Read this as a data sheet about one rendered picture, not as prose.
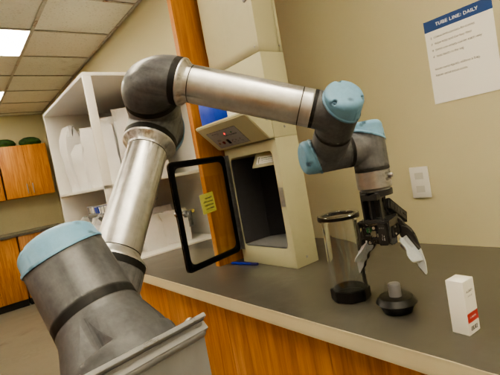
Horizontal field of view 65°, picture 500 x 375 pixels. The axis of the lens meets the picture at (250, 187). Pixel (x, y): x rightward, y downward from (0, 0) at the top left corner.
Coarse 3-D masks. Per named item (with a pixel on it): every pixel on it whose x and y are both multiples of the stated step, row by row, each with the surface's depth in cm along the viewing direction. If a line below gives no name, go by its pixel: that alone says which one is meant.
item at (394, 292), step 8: (392, 288) 90; (400, 288) 90; (384, 296) 92; (392, 296) 90; (400, 296) 90; (408, 296) 89; (384, 304) 89; (392, 304) 88; (400, 304) 87; (408, 304) 87; (392, 312) 88; (400, 312) 88; (408, 312) 88
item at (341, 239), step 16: (336, 224) 99; (352, 224) 99; (336, 240) 100; (352, 240) 99; (336, 256) 100; (352, 256) 99; (336, 272) 101; (352, 272) 99; (336, 288) 102; (352, 288) 100
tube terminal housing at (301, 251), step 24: (240, 72) 145; (264, 72) 136; (264, 144) 142; (288, 144) 140; (288, 168) 140; (288, 192) 139; (288, 216) 138; (288, 240) 141; (312, 240) 145; (288, 264) 143
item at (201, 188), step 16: (176, 176) 139; (192, 176) 145; (208, 176) 152; (192, 192) 144; (208, 192) 151; (224, 192) 158; (192, 208) 143; (208, 208) 150; (224, 208) 157; (208, 224) 149; (224, 224) 156; (192, 240) 142; (208, 240) 148; (224, 240) 155; (192, 256) 141; (208, 256) 147
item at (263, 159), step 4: (264, 152) 148; (268, 152) 148; (256, 156) 151; (260, 156) 149; (264, 156) 148; (268, 156) 147; (256, 160) 151; (260, 160) 148; (264, 160) 147; (268, 160) 147; (272, 160) 146; (256, 164) 150; (260, 164) 148; (264, 164) 147; (268, 164) 146; (272, 164) 146; (252, 168) 154
